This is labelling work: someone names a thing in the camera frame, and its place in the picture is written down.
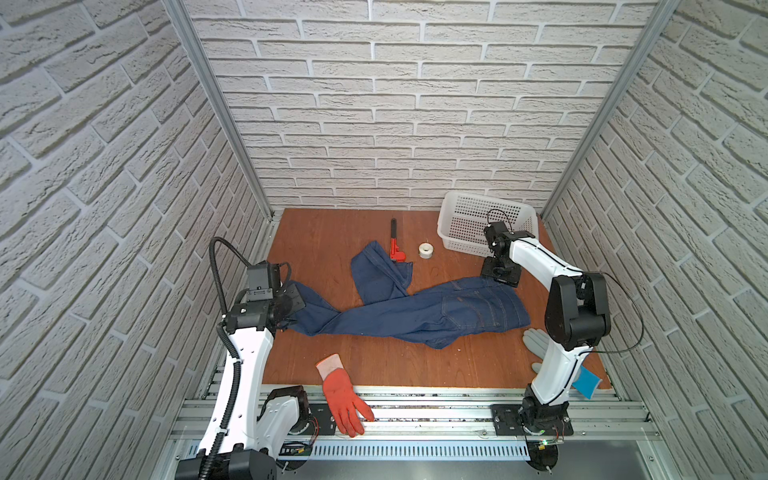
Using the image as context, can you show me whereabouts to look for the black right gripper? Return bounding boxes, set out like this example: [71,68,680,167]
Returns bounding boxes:
[479,255,520,288]

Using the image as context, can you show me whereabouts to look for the blue denim trousers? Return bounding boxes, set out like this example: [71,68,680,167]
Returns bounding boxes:
[287,241,531,350]

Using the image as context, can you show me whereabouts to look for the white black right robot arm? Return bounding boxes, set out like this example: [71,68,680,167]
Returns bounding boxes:
[484,221,611,433]

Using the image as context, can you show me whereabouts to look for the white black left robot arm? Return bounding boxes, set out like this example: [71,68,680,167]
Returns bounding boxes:
[174,261,311,479]

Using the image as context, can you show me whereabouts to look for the white plastic perforated basket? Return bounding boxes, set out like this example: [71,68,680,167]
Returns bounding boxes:
[437,191,539,257]

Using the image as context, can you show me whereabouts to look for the white tape roll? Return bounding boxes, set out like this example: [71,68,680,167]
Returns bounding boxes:
[418,242,434,259]

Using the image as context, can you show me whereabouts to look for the grey work glove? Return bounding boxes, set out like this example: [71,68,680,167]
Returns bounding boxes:
[523,329,550,374]

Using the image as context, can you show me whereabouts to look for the red work glove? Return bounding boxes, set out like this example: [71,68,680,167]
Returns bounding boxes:
[316,354,375,438]

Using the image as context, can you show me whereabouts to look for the red black pipe wrench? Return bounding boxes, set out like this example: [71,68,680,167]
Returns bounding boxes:
[389,218,406,263]

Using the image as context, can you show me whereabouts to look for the teal cloth piece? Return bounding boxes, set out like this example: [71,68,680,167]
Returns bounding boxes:
[572,366,602,400]

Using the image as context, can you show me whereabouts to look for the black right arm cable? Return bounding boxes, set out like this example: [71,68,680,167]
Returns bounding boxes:
[485,208,646,355]

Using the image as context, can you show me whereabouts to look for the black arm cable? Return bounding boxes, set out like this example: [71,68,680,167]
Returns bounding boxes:
[485,208,646,355]
[197,236,253,480]

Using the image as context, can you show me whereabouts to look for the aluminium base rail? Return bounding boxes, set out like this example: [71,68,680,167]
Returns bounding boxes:
[170,385,661,463]

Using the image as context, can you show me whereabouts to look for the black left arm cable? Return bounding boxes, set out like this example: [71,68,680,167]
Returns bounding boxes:
[197,236,253,480]

